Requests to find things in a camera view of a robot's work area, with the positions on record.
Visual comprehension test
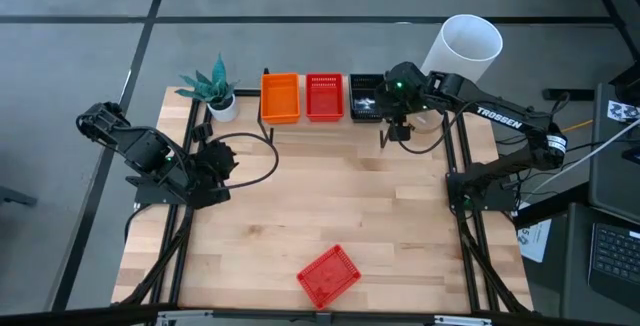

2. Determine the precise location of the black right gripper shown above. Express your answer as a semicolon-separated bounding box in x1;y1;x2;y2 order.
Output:
375;62;431;142

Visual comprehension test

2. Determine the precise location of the yellow cable by arm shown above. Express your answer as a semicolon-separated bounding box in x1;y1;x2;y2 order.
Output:
562;119;594;135

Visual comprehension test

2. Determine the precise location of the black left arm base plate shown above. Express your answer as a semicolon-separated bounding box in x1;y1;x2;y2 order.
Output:
124;175;207;206

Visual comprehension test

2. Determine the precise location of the wooden shelf with black legs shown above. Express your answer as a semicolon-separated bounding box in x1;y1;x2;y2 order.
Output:
256;68;396;150

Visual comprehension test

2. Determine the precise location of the green plant in white pot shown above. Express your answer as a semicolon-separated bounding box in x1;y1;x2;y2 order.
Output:
174;53;241;124

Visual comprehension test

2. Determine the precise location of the orange plastic basket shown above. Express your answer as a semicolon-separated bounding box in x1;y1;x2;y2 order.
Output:
260;71;302;126

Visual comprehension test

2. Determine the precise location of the black keyboard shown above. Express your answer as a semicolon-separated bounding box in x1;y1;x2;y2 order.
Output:
587;222;640;313

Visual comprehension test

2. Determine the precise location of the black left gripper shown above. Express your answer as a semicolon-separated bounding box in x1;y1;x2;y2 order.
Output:
192;122;239;208

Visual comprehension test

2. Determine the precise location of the red plastic basket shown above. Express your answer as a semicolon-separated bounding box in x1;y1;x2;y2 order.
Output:
296;243;363;311
305;72;346;123

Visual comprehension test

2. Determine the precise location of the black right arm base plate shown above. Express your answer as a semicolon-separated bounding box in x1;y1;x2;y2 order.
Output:
446;170;519;213

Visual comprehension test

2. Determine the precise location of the black diagonal frame strut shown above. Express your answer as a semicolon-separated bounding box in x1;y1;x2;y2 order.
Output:
457;215;534;315
117;215;194;310

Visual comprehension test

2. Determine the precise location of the black diagonal stand bar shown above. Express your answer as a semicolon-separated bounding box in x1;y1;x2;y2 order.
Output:
584;0;640;57

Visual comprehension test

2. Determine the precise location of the black aluminium frame rail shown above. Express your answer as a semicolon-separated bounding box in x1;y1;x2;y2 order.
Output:
453;103;501;315
439;108;476;315
167;108;214;312
147;98;200;312

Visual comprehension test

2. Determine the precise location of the lamp with white shade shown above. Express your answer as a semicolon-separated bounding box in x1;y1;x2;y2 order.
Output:
407;13;504;135

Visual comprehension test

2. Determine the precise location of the dark grey furniture foot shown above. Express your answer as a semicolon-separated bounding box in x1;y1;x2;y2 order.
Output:
0;184;39;207

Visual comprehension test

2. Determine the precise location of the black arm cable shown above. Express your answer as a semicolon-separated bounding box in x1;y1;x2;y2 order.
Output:
397;99;476;156
212;132;280;191

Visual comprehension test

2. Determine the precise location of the long black frame beam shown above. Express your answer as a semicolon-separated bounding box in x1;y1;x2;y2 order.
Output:
0;303;640;326

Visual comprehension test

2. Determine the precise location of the black horizontal stand foot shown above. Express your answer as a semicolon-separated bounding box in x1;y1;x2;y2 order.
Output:
542;88;601;101

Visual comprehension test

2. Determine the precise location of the black side desk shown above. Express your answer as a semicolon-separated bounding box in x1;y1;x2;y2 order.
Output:
514;180;640;326

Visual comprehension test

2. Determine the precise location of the paper with black marker print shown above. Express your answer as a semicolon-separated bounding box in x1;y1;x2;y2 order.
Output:
606;99;640;124

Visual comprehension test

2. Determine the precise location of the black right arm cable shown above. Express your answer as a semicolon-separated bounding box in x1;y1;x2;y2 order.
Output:
397;99;476;156

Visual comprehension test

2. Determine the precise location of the black plastic basket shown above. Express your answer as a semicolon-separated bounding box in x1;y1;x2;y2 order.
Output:
348;73;387;124

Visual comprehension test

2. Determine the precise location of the white paper sheet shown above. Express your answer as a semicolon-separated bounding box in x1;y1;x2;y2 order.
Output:
517;217;553;264

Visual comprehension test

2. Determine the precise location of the thick white cable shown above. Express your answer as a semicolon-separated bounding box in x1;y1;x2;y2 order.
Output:
522;118;640;200

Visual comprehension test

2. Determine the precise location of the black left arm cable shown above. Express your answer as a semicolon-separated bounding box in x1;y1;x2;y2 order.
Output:
212;132;280;191

